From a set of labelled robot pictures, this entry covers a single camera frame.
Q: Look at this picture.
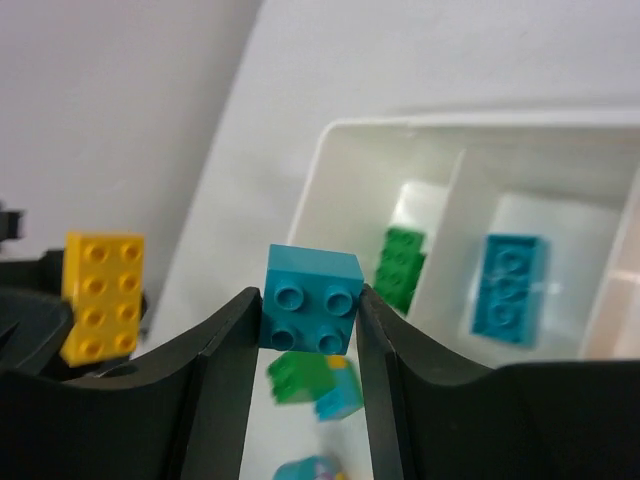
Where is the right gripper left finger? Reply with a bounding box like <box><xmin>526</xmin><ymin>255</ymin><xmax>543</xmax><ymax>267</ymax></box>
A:
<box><xmin>1</xmin><ymin>287</ymin><xmax>261</xmax><ymax>479</ymax></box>

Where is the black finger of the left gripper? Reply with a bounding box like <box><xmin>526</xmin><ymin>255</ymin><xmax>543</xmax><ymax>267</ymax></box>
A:
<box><xmin>1</xmin><ymin>249</ymin><xmax>73</xmax><ymax>375</ymax></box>

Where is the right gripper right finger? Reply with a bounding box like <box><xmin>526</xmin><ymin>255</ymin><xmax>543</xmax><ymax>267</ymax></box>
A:
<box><xmin>357</xmin><ymin>288</ymin><xmax>639</xmax><ymax>479</ymax></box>

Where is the yellow lego brick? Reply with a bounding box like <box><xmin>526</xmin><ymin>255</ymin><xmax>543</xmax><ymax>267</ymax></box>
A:
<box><xmin>60</xmin><ymin>231</ymin><xmax>145</xmax><ymax>367</ymax></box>

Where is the blue long lego brick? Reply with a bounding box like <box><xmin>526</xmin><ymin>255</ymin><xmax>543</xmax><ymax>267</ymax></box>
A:
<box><xmin>470</xmin><ymin>233</ymin><xmax>549</xmax><ymax>348</ymax></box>

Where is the green lego brick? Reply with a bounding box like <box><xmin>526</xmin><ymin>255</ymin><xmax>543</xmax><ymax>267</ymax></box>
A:
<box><xmin>373</xmin><ymin>226</ymin><xmax>426</xmax><ymax>315</ymax></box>

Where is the blue small lego brick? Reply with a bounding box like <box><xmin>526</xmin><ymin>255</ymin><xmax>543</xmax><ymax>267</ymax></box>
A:
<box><xmin>259</xmin><ymin>244</ymin><xmax>364</xmax><ymax>355</ymax></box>

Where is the green yellow blue lego stack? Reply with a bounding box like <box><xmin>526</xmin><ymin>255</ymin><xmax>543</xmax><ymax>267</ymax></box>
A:
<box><xmin>266</xmin><ymin>351</ymin><xmax>364</xmax><ymax>422</ymax></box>

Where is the white divided container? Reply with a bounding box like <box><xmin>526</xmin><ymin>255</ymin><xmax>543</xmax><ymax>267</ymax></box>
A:
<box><xmin>288</xmin><ymin>109</ymin><xmax>639</xmax><ymax>366</ymax></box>

